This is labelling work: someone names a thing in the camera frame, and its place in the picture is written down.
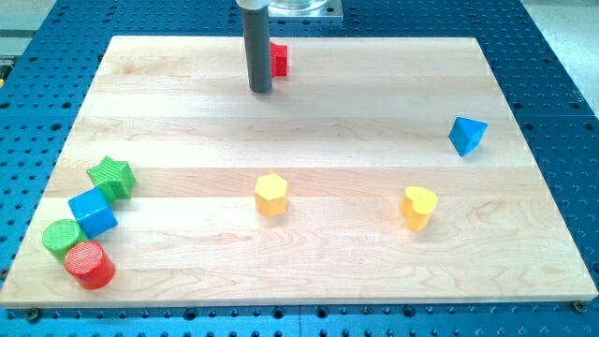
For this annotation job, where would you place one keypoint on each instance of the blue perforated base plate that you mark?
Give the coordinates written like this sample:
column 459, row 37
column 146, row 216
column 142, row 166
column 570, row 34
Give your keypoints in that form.
column 47, row 85

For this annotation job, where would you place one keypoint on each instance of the wooden board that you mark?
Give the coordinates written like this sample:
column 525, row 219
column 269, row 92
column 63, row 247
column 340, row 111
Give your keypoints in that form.
column 355, row 122

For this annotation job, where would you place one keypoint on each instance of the yellow hexagon block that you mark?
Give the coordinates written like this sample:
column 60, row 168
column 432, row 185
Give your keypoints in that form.
column 270, row 194

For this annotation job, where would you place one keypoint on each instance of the green cylinder block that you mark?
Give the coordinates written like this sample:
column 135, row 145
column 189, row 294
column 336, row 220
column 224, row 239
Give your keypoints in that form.
column 61, row 235

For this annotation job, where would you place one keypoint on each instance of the silver robot flange mount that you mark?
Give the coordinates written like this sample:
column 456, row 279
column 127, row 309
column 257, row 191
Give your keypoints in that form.
column 297, row 9

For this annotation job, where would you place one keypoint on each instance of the blue cube block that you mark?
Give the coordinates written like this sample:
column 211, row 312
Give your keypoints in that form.
column 92, row 212

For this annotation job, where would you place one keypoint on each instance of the yellow heart block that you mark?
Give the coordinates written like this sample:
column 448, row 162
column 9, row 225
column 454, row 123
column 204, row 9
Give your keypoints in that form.
column 417, row 206

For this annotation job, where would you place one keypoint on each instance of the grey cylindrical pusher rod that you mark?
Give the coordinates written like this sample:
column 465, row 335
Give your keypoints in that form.
column 256, row 34

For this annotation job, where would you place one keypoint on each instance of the green star block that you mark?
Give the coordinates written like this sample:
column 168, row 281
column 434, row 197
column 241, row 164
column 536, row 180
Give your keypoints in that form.
column 114, row 179

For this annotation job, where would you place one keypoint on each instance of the blue triangle block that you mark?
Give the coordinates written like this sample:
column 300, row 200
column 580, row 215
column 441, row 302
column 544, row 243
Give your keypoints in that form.
column 465, row 134

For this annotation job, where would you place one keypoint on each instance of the red cylinder block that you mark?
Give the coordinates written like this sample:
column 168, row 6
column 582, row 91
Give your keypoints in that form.
column 90, row 265

